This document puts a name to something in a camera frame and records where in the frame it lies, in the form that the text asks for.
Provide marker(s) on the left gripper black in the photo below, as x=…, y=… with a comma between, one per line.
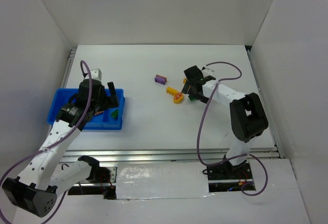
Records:
x=107, y=99

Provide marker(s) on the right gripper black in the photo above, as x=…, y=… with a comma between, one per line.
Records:
x=192, y=88

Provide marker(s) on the green lego brick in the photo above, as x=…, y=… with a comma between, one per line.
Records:
x=115, y=114
x=191, y=98

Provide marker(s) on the yellow round lego orange print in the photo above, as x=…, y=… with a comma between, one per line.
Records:
x=178, y=98

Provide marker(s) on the orange lego plate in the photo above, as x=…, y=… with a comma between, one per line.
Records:
x=98, y=113

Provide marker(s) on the purple lego brick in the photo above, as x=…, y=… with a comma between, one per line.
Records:
x=160, y=79

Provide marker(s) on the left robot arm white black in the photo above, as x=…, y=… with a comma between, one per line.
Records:
x=38, y=186

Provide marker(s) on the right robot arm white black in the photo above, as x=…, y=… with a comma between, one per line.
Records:
x=247, y=117

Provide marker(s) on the blue compartment bin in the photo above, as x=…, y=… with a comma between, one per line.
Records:
x=99, y=122

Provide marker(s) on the white foam block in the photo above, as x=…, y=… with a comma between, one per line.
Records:
x=174, y=180

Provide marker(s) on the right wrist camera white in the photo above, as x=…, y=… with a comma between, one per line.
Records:
x=207, y=71

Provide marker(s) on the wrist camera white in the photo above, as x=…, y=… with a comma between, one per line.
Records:
x=96, y=74
x=207, y=71

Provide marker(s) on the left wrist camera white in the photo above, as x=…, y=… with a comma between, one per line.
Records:
x=96, y=74

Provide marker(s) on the aluminium rail frame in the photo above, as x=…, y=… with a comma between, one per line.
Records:
x=153, y=127

